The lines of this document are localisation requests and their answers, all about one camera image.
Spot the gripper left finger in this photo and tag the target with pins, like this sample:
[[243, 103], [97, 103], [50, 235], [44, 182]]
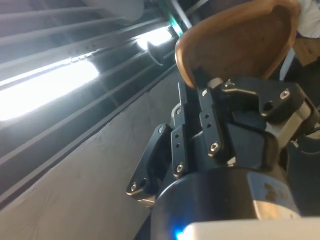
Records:
[[180, 140]]

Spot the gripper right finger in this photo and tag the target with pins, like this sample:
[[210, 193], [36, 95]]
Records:
[[250, 130]]

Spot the brown cup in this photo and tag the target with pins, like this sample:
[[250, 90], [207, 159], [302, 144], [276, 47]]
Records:
[[237, 42]]

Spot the ceiling strip light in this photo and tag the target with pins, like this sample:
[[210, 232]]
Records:
[[155, 37], [50, 92]]

